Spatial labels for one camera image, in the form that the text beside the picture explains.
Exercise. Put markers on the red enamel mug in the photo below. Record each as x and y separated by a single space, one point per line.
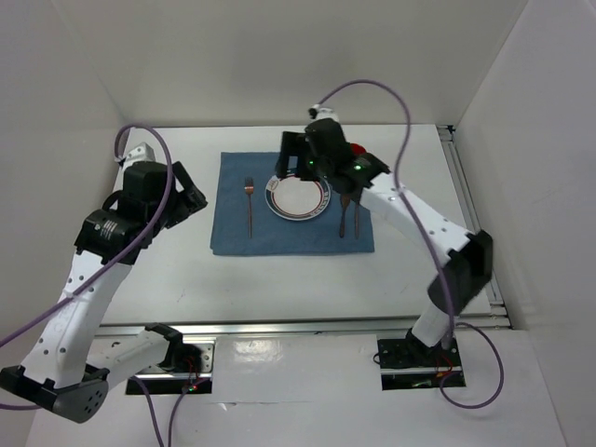
357 149

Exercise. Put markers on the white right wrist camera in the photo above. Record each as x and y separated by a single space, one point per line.
319 112

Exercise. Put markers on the copper fork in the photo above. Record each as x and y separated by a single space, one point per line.
249 190

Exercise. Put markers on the blue cloth placemat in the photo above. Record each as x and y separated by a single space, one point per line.
272 235

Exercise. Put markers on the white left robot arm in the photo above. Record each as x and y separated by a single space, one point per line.
60 375

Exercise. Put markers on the white plate green red rim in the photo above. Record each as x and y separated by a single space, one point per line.
296 200

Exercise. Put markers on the copper spoon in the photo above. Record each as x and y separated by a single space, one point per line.
345 202

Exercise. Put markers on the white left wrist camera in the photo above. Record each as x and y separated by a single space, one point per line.
142 152

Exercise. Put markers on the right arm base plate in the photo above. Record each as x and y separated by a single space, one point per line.
406 366

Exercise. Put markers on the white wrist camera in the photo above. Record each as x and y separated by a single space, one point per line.
142 152
319 112

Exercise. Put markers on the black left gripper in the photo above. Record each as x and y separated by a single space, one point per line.
188 200

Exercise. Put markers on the copper knife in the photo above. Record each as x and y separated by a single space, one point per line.
356 215

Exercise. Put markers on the aluminium front rail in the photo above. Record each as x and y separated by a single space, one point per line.
279 328

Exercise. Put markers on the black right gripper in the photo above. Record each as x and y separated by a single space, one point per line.
292 144

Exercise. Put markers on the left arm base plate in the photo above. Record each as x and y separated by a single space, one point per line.
193 373

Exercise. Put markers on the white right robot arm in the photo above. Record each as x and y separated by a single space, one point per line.
463 259

